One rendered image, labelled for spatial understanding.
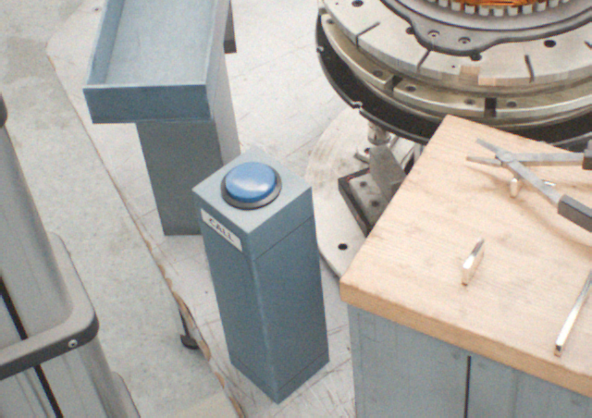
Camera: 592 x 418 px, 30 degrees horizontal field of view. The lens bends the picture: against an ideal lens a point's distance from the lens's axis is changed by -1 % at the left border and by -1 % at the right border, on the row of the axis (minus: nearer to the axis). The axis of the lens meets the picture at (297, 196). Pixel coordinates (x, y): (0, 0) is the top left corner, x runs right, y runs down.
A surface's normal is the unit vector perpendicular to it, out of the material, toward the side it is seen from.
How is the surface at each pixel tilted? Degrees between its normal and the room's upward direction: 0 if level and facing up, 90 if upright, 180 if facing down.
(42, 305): 90
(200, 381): 0
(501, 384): 90
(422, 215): 0
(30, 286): 90
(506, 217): 0
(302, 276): 90
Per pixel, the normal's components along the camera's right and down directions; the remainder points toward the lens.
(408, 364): -0.48, 0.67
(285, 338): 0.68, 0.50
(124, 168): -0.08, -0.67
